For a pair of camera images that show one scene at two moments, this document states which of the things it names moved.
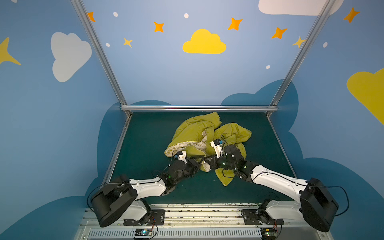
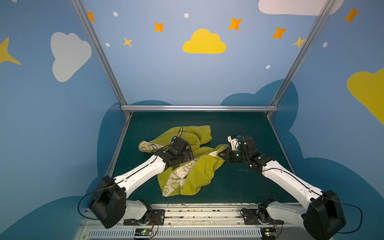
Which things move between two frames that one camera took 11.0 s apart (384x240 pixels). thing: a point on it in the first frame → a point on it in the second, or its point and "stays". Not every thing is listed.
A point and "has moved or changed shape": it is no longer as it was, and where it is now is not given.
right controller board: x=268 y=233 stays
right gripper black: x=216 y=161 → x=237 y=154
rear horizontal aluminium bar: x=198 y=108 stays
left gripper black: x=193 y=162 → x=186 y=148
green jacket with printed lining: x=195 y=136 has moved or changed shape
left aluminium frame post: x=104 y=58 stays
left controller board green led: x=143 y=232 stays
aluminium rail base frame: x=197 y=222 stays
